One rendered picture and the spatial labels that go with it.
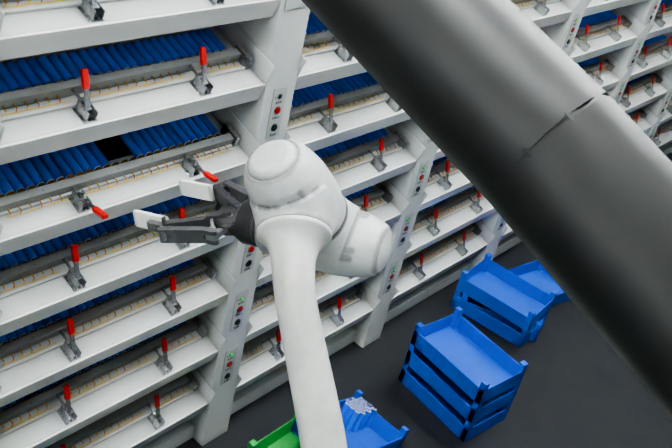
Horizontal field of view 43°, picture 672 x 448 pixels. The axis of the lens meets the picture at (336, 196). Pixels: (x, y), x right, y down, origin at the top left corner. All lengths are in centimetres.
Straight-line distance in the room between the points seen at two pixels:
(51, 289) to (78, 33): 55
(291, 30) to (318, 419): 94
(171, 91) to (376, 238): 63
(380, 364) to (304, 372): 176
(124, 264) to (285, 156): 81
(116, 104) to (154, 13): 19
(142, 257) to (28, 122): 47
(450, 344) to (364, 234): 158
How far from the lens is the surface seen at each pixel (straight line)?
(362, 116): 220
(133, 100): 164
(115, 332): 196
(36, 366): 188
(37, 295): 175
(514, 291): 326
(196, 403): 235
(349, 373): 279
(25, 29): 143
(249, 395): 259
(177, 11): 158
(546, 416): 293
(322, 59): 198
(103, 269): 182
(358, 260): 122
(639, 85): 418
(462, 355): 274
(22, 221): 162
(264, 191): 109
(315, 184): 111
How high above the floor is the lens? 185
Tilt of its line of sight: 30 degrees down
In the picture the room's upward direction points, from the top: 14 degrees clockwise
